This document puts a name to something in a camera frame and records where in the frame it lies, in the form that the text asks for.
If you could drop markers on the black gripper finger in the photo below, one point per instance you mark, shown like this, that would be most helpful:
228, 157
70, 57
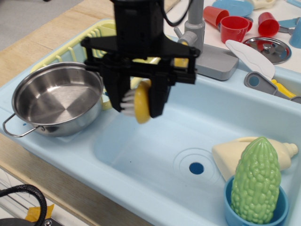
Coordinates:
116, 84
158, 94

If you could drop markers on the cream toy item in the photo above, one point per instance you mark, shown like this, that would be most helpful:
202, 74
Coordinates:
258, 4

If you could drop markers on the light blue toy sink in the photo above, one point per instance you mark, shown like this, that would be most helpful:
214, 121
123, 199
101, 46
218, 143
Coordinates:
118, 172

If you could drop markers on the steel pot lid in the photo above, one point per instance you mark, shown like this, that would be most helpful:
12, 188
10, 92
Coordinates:
274, 50

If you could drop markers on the yellow tape piece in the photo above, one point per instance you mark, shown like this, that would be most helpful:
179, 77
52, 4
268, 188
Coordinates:
34, 213

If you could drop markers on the stainless steel pot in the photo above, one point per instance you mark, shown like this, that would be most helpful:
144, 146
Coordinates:
58, 100

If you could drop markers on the red cup front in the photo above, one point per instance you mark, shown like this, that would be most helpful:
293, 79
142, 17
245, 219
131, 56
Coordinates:
234, 28

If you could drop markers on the yellow toy dish brush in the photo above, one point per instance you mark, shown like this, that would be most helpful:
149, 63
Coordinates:
135, 102

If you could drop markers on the cream toy detergent bottle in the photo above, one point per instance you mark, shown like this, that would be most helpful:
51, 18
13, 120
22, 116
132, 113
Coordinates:
227, 155

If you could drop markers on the light blue cup edge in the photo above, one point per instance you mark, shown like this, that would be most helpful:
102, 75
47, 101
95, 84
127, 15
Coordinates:
295, 39

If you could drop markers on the red cup lying left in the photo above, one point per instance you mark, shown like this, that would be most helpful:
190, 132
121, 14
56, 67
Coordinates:
214, 15

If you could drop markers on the white toy knife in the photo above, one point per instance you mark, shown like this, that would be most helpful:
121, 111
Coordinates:
253, 59

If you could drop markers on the blue plastic plate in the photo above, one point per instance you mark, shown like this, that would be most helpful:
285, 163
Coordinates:
235, 7

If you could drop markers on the yellow toy utensil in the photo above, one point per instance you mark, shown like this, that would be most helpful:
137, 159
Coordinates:
282, 89

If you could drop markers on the green bumpy toy gourd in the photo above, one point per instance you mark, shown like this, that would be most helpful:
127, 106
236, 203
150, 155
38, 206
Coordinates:
255, 186

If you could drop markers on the blue toy utensil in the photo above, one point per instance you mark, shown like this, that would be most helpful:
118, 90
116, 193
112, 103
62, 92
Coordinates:
290, 23

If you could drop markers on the red cup right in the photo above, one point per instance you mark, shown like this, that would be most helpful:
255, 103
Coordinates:
267, 25

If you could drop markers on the grey toy faucet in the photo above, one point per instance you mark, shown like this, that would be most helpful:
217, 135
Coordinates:
213, 62

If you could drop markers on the blue plastic cup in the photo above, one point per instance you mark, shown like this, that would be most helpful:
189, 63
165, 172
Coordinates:
279, 215

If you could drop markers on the grey toy utensil handle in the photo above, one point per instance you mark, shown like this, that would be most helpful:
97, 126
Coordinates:
258, 82

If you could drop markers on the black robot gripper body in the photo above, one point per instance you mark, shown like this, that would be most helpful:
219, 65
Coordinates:
140, 47

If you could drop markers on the yellow plastic dish rack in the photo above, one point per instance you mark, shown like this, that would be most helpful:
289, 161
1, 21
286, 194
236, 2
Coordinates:
72, 51

